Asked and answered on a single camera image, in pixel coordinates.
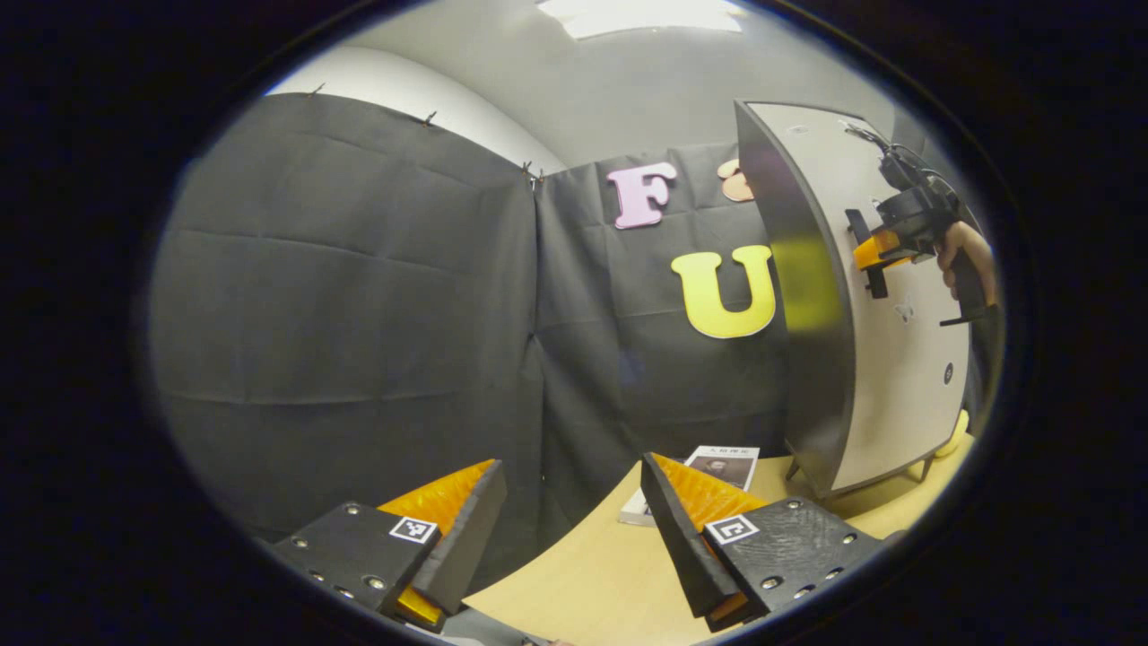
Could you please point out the large ceiling light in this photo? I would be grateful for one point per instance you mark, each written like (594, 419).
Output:
(641, 16)

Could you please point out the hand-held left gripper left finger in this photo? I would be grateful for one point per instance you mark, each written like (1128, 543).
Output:
(471, 538)

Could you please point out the thin white book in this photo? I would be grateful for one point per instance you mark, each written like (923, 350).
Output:
(635, 511)

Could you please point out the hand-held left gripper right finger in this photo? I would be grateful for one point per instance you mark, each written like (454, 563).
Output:
(686, 556)

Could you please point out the black backdrop cloth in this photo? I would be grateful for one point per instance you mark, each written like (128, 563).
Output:
(359, 314)

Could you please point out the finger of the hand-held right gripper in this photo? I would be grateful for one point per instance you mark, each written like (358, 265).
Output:
(874, 251)

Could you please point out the yellow round sponge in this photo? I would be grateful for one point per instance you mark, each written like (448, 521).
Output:
(955, 437)

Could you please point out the portrait cover book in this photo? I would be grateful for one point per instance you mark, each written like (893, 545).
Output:
(722, 468)

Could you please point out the grey cabinet door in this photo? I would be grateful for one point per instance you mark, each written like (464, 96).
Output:
(906, 377)

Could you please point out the grey cabinet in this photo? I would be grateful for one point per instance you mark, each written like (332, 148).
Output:
(816, 404)

